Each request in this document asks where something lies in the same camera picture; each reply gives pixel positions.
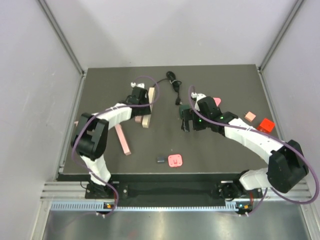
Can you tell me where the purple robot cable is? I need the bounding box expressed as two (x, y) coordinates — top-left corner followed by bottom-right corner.
(71, 75), (161, 218)
(187, 85), (320, 217)

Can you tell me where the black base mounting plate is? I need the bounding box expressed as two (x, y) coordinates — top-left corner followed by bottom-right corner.
(84, 173), (253, 201)

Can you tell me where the left aluminium frame post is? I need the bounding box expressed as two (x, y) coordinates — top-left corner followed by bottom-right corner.
(36, 0), (85, 76)

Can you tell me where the small pink plug adapter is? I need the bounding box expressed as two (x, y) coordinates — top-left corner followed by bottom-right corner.
(134, 116), (143, 123)

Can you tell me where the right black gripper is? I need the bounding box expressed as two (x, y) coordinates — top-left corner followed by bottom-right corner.
(181, 108), (211, 133)

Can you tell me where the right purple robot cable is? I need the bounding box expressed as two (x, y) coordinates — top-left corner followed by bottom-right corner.
(187, 85), (320, 217)

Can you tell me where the beige power strip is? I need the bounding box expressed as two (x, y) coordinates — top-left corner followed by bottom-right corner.
(141, 86), (156, 129)

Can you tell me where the grey slotted cable duct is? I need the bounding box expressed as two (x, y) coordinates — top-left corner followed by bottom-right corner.
(50, 201), (249, 212)

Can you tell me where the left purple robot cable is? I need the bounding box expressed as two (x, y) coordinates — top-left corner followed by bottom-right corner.
(71, 75), (161, 218)

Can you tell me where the black power cable with plug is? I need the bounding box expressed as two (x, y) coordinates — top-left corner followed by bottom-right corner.
(154, 70), (184, 106)

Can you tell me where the red cube plug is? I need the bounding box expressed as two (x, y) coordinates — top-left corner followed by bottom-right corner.
(257, 118), (275, 134)

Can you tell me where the dark green cube socket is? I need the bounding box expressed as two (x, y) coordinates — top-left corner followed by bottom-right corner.
(178, 104), (191, 119)

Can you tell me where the small pink usb plug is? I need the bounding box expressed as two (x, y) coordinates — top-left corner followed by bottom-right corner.
(167, 154), (183, 168)

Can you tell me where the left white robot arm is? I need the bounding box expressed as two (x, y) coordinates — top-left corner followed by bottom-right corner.
(71, 82), (151, 199)

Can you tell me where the aluminium frame post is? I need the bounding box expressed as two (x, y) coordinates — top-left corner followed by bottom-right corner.
(257, 0), (305, 74)
(36, 0), (85, 76)

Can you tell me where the pink long power strip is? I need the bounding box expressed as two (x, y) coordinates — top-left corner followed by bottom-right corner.
(115, 124), (131, 156)

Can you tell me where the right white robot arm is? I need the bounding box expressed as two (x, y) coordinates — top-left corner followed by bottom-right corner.
(179, 92), (309, 198)

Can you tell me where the pink triangular socket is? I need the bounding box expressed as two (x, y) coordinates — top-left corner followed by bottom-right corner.
(213, 97), (222, 107)

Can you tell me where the small purple grey plug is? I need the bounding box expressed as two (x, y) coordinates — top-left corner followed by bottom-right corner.
(156, 156), (166, 164)

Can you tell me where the peach plug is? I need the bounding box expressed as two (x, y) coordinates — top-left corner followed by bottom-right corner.
(244, 111), (256, 123)

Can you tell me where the right aluminium frame post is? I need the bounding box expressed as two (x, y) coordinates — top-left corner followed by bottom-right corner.
(257, 0), (305, 74)

